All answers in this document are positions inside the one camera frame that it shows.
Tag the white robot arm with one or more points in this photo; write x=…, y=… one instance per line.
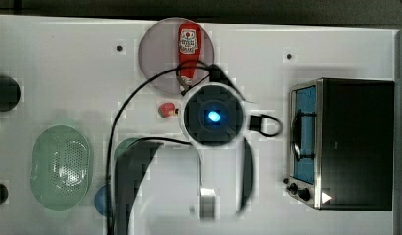
x=165, y=185

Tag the black toaster oven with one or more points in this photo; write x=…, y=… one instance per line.
x=342, y=144

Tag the toy strawberry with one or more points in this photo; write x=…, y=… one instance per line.
x=167, y=110

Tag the grey round plate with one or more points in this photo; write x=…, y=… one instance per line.
x=158, y=52

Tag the green mug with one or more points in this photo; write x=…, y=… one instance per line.
x=124, y=146

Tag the red ketchup bottle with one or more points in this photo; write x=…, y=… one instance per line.
x=189, y=46

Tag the blue bowl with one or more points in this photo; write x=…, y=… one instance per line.
x=100, y=202

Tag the green perforated colander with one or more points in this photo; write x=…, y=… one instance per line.
x=60, y=173

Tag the black wrist camera with cable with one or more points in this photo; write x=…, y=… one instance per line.
x=257, y=121

